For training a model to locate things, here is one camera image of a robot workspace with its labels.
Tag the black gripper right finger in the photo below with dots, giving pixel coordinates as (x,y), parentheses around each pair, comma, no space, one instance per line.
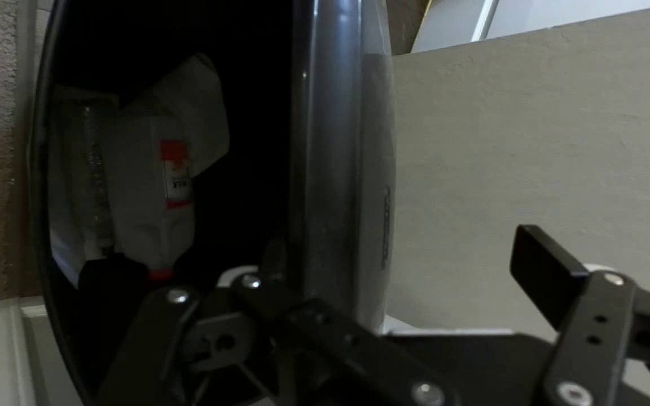
(600,321)

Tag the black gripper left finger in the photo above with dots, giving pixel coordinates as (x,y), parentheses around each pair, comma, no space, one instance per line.
(259,342)

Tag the black plastic trash can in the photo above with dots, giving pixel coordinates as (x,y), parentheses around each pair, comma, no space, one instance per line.
(302,196)

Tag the white paper trash with label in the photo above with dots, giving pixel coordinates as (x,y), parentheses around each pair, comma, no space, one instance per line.
(151,155)

